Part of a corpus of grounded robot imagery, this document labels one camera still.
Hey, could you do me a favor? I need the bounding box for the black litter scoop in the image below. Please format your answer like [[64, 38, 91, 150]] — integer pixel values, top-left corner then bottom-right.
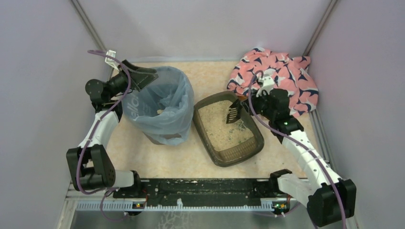
[[226, 98, 251, 124]]

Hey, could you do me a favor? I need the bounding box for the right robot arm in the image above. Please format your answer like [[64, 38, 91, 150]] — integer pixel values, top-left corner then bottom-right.
[[248, 89, 357, 228]]

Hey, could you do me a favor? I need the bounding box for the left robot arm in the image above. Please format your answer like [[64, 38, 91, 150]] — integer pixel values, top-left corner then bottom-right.
[[66, 60, 158, 195]]

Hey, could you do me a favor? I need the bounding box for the brown litter box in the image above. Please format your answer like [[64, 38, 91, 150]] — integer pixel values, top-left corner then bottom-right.
[[193, 91, 265, 167]]

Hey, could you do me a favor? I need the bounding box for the pink patterned cloth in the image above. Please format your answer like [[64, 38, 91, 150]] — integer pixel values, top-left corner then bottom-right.
[[226, 47, 319, 117]]

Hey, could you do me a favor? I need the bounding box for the blue-lined trash bin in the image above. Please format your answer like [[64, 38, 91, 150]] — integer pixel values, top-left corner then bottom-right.
[[122, 66, 194, 146]]

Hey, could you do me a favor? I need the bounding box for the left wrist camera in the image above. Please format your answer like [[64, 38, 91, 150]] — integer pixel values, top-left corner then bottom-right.
[[105, 50, 119, 71]]

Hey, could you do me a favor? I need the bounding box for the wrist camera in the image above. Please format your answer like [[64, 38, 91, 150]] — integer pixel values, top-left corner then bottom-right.
[[105, 50, 119, 71], [256, 74, 276, 97]]

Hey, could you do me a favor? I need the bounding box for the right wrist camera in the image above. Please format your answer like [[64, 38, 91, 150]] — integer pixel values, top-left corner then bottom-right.
[[256, 74, 276, 97]]

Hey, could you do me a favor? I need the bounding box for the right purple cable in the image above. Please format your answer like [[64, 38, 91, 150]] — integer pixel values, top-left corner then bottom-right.
[[247, 70, 348, 229]]

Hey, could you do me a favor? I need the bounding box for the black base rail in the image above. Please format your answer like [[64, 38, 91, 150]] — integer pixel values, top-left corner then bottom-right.
[[68, 178, 317, 212]]

